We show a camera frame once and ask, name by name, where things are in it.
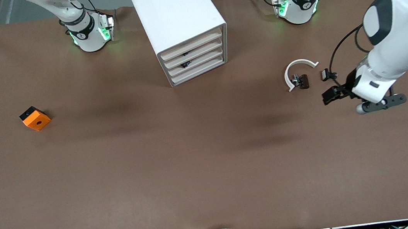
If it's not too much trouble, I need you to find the orange and black block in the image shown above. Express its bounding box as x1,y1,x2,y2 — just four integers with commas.
18,104,52,133

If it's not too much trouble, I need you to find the brown table cover mat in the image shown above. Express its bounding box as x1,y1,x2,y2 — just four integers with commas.
0,0,408,229

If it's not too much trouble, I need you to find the small black clip component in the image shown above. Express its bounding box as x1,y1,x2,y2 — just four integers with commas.
320,68,339,82

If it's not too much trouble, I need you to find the white curved ring piece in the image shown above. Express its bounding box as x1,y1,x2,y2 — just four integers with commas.
282,57,322,93

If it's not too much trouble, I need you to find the dark brown small component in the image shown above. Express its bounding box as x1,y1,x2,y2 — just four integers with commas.
291,73,310,91

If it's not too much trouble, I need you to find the silver base connector plate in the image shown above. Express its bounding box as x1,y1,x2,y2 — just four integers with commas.
98,14,117,42
271,0,290,19

